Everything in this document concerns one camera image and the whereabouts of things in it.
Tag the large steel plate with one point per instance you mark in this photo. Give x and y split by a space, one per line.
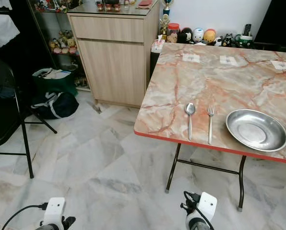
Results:
256 129

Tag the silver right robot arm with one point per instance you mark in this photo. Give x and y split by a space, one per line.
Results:
198 224

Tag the steel fork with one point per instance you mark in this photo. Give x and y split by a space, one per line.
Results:
210 123

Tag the steel spoon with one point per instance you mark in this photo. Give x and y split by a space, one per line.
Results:
190 110

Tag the black duffel bag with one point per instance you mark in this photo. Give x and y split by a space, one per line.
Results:
56 105

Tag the marble pattern folding table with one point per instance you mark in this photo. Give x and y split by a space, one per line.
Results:
176 86

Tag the black folding chair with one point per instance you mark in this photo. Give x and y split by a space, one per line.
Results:
3 115

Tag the green shopping bag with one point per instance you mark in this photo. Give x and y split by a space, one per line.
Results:
55 83

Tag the light wooden cabinet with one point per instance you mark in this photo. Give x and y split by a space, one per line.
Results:
114 62

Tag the white tissue pack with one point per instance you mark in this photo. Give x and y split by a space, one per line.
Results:
157 45

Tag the black plush toy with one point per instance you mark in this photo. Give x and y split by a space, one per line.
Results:
185 35

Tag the white round toy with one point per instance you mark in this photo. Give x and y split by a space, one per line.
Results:
198 35

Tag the orange yellow round toy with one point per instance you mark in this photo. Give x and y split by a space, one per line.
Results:
209 36

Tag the green mug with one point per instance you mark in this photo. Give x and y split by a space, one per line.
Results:
244 40

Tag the glass display shelf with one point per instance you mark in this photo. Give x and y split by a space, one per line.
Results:
64 45

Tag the gold trophy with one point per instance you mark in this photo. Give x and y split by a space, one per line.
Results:
165 17

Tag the white cloth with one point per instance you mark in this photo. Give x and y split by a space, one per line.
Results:
1 30

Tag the black television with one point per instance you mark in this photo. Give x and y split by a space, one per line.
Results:
277 21

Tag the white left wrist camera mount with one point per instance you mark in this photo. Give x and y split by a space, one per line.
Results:
54 210

